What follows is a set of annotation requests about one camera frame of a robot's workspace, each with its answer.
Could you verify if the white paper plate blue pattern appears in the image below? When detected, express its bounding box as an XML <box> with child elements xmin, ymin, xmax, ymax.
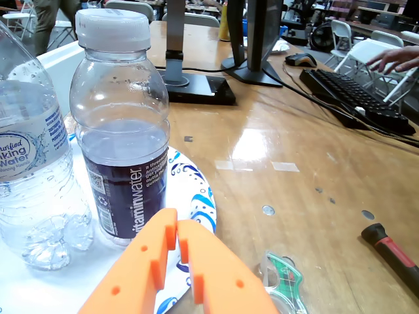
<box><xmin>0</xmin><ymin>114</ymin><xmax>217</xmax><ymax>314</ymax></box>

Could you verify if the blue plastic bin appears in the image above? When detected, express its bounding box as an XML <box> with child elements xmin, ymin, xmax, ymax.
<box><xmin>241</xmin><ymin>18</ymin><xmax>289</xmax><ymax>39</ymax></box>

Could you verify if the black monitor power cable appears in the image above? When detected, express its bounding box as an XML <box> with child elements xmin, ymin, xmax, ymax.
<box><xmin>155</xmin><ymin>64</ymin><xmax>230</xmax><ymax>74</ymax></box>

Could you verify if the person in khaki trousers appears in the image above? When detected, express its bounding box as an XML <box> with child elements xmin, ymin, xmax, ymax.
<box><xmin>32</xmin><ymin>0</ymin><xmax>82</xmax><ymax>57</ymax></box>

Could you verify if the thick black cable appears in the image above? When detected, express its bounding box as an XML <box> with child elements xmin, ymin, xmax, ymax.
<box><xmin>281</xmin><ymin>80</ymin><xmax>419</xmax><ymax>147</ymax></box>

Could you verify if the black computer keyboard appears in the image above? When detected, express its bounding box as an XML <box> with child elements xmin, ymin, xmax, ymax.
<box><xmin>299</xmin><ymin>67</ymin><xmax>416</xmax><ymax>136</ymax></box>

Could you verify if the black orange computer mouse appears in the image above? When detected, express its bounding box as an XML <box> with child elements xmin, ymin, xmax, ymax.
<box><xmin>285</xmin><ymin>52</ymin><xmax>318</xmax><ymax>69</ymax></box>

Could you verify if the white folding chair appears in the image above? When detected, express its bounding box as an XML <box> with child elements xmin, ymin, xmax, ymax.
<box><xmin>329</xmin><ymin>19</ymin><xmax>354</xmax><ymax>66</ymax></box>
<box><xmin>1</xmin><ymin>0</ymin><xmax>37</xmax><ymax>41</ymax></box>
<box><xmin>35</xmin><ymin>39</ymin><xmax>86</xmax><ymax>88</ymax></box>
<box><xmin>382</xmin><ymin>67</ymin><xmax>419</xmax><ymax>106</ymax></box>
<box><xmin>104</xmin><ymin>0</ymin><xmax>155</xmax><ymax>22</ymax></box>
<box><xmin>162</xmin><ymin>12</ymin><xmax>221</xmax><ymax>29</ymax></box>
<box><xmin>371</xmin><ymin>29</ymin><xmax>405</xmax><ymax>49</ymax></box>
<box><xmin>333</xmin><ymin>37</ymin><xmax>409</xmax><ymax>88</ymax></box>

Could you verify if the vitaminwater bottle dark label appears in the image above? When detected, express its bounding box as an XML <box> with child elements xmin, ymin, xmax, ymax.
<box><xmin>69</xmin><ymin>8</ymin><xmax>171</xmax><ymax>247</ymax></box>

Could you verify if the yellow bottle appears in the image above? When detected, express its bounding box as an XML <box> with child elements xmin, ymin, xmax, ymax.
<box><xmin>218</xmin><ymin>0</ymin><xmax>230</xmax><ymax>42</ymax></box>

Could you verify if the clear drinking water bottle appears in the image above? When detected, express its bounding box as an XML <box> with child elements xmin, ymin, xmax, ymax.
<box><xmin>0</xmin><ymin>19</ymin><xmax>95</xmax><ymax>271</ymax></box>

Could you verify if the green scotch tape dispenser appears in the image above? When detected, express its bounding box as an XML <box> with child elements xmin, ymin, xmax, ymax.
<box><xmin>258</xmin><ymin>250</ymin><xmax>309</xmax><ymax>314</ymax></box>

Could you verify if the bare person hand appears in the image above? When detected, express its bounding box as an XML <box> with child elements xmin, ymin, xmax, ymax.
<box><xmin>366</xmin><ymin>44</ymin><xmax>419</xmax><ymax>75</ymax></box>

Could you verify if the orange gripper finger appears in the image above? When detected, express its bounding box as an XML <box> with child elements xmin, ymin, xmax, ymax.
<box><xmin>77</xmin><ymin>208</ymin><xmax>179</xmax><ymax>314</ymax></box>
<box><xmin>176</xmin><ymin>218</ymin><xmax>279</xmax><ymax>314</ymax></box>

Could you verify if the clear tape strip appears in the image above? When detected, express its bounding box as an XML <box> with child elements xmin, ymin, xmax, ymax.
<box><xmin>215</xmin><ymin>160</ymin><xmax>255</xmax><ymax>171</ymax></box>
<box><xmin>271</xmin><ymin>161</ymin><xmax>301</xmax><ymax>173</ymax></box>

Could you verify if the paper plate with white napkin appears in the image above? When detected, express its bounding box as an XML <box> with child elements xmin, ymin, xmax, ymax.
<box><xmin>271</xmin><ymin>41</ymin><xmax>291</xmax><ymax>55</ymax></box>

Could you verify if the red black screwdriver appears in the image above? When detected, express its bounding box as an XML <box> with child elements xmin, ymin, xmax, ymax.
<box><xmin>361</xmin><ymin>222</ymin><xmax>419</xmax><ymax>300</ymax></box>

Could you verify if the dark monitor with stand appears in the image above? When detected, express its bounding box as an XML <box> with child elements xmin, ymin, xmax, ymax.
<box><xmin>221</xmin><ymin>0</ymin><xmax>284</xmax><ymax>88</ymax></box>

